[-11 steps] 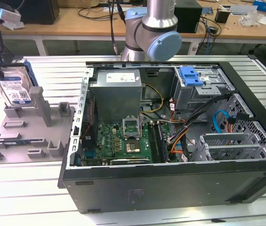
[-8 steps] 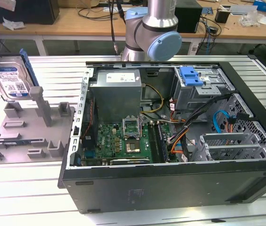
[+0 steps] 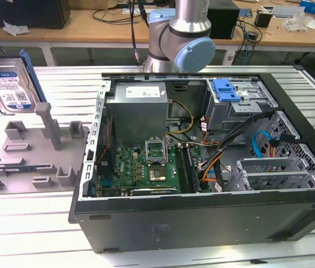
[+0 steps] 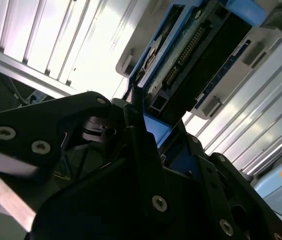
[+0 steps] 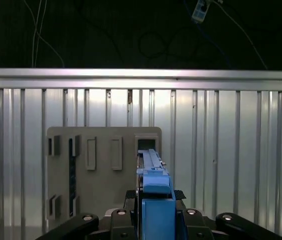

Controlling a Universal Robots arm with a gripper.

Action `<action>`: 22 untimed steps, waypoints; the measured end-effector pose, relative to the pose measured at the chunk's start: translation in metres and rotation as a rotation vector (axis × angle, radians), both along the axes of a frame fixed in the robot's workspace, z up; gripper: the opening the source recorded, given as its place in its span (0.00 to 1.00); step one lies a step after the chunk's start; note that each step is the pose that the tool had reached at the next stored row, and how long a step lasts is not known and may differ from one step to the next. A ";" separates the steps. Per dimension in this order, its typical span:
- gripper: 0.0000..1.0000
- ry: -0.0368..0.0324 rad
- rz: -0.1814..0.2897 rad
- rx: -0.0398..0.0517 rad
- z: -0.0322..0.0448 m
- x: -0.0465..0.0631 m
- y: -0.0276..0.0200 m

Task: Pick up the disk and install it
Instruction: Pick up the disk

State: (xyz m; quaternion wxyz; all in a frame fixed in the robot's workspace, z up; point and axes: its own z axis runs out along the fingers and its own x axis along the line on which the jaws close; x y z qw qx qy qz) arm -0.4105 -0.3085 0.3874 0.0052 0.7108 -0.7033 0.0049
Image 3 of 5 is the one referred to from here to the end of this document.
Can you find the hard disk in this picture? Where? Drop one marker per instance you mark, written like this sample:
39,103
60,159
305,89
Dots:
6,89

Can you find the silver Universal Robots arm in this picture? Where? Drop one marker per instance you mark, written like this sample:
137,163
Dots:
191,22

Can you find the silver disk bay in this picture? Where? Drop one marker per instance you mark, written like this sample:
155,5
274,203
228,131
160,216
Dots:
272,174

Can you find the white crumpled paper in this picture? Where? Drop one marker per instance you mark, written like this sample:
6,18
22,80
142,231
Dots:
15,28

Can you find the large black box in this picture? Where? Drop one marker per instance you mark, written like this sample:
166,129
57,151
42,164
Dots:
29,14

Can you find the wooden desk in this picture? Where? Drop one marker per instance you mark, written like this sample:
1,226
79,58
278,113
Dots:
71,30

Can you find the grey parts rack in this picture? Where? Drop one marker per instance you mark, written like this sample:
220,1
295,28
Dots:
34,156

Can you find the RAM stick blue label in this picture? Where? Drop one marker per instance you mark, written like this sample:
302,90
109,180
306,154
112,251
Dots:
20,169

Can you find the grey power supply unit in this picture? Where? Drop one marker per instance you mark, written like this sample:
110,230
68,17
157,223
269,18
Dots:
135,117

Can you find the black case fan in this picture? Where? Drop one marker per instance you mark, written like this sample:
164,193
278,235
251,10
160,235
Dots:
104,169

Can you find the green motherboard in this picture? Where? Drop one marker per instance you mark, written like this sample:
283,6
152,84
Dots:
129,167

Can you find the CPU socket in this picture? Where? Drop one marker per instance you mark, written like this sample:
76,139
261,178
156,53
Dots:
157,174

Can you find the black graphics card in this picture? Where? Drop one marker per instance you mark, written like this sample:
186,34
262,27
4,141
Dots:
154,192

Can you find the black computer tower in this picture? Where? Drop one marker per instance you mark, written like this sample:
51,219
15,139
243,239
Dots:
224,25

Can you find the black RAM slot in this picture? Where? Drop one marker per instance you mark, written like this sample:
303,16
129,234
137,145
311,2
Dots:
182,170

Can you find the white barcode label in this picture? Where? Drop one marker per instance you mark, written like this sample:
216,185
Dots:
230,58

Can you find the silver optical drive cage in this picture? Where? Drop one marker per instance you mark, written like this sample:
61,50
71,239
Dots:
219,117

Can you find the installed RAM stick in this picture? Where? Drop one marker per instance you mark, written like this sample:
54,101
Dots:
193,170

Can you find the blue plastic drive latch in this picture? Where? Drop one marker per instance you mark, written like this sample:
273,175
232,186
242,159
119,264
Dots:
227,95

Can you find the small black box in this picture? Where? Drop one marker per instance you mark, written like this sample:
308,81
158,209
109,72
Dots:
263,19

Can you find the black open PC case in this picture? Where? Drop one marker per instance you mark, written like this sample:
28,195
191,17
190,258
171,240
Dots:
202,223

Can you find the grey flat box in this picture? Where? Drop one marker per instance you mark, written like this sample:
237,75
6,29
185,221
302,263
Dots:
286,11

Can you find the clear plastic bags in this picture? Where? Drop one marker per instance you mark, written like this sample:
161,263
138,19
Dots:
293,23

